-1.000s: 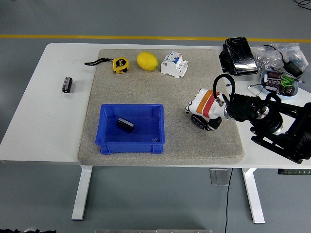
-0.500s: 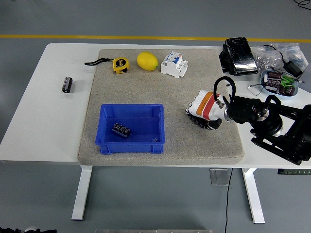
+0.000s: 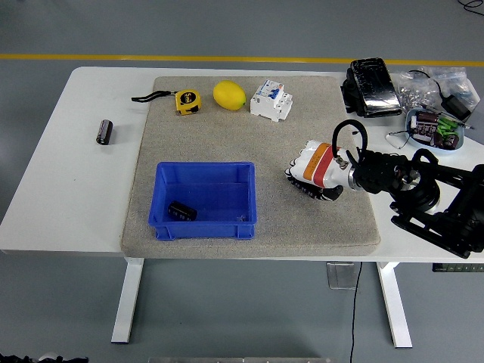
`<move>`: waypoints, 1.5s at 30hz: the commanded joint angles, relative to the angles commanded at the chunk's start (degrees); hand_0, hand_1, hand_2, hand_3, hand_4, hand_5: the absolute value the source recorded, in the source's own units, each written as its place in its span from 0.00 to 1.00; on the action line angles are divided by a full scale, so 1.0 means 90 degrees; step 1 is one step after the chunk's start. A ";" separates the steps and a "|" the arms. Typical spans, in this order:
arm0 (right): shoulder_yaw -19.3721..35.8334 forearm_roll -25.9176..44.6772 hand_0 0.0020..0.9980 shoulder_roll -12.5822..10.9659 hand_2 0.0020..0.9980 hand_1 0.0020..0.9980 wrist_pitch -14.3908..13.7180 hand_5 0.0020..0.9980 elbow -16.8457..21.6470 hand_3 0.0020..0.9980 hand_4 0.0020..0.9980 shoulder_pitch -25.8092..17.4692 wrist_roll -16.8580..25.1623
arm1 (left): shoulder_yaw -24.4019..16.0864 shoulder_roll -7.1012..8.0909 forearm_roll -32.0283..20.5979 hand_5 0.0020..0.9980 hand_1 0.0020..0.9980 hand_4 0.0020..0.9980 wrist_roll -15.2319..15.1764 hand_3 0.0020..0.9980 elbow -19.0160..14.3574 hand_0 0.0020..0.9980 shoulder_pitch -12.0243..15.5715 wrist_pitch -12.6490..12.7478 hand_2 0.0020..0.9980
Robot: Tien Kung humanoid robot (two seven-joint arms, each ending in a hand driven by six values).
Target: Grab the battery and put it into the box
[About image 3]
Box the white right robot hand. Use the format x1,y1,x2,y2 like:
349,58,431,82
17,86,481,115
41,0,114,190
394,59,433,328
284,140,355,203

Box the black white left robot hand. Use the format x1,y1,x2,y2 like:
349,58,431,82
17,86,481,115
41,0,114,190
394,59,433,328
0,353,90,363

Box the dark brown cylindrical battery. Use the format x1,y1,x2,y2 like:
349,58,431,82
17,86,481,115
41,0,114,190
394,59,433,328
95,119,114,146
167,200,198,223

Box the grey metal control box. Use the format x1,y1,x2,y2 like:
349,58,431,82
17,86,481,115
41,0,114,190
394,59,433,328
326,261,358,290

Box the blue plastic box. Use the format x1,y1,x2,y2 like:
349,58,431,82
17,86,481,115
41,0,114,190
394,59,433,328
147,161,259,241

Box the white circuit breaker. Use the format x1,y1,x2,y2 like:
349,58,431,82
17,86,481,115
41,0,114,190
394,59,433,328
249,79,295,123

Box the black glossy pedal device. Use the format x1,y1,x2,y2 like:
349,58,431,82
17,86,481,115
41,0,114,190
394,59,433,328
340,57,404,119

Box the grey-brown mat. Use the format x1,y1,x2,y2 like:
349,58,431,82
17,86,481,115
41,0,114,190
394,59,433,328
119,75,381,260

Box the light blue bowl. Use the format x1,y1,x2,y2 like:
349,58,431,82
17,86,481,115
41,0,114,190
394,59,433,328
405,107,465,156

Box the yellow lemon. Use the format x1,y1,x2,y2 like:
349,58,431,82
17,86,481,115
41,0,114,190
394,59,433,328
213,79,247,111

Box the large brown capacitor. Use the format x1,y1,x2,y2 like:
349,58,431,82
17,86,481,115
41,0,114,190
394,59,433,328
414,111,439,144

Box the white table leg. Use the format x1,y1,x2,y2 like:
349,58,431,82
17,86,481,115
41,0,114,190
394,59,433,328
110,257,145,345
376,261,413,349

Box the clear plastic bag of screws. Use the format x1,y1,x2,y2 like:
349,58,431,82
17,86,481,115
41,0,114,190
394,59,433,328
391,66,477,114

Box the small brown capacitor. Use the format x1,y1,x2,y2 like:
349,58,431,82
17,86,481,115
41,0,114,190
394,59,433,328
433,132,461,150

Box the green terminal block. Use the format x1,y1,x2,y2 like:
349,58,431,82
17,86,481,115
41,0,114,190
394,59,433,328
438,116,459,135

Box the yellow tape measure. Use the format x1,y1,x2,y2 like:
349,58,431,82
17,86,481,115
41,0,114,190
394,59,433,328
131,89,202,116

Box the dark power strip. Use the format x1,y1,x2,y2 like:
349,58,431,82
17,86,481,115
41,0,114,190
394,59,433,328
432,262,484,272

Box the white and black wire loop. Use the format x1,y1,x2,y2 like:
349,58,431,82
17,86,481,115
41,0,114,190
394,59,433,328
385,128,414,150

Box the black power adapter with cord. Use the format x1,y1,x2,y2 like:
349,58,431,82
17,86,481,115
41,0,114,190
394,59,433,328
408,70,473,122

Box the black hanging cable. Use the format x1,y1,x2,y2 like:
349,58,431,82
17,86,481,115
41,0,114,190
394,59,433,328
349,261,364,363

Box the black floor cable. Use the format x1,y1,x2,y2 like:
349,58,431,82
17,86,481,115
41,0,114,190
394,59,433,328
457,0,484,17

